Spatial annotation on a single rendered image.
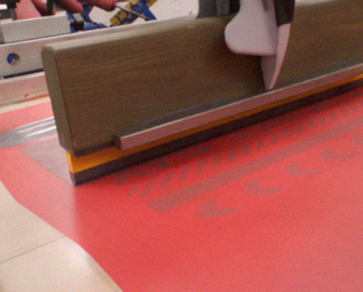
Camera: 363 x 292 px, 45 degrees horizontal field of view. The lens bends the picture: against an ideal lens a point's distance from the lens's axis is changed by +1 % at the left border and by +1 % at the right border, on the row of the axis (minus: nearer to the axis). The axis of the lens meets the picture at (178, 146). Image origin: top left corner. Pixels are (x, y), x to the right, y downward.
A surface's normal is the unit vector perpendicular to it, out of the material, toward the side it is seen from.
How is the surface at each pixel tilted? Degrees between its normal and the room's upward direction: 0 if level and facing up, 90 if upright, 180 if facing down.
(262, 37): 84
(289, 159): 0
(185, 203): 0
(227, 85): 94
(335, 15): 94
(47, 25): 90
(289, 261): 0
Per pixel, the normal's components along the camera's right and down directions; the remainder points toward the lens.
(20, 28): 0.57, 0.18
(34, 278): -0.14, -0.94
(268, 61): -0.80, 0.31
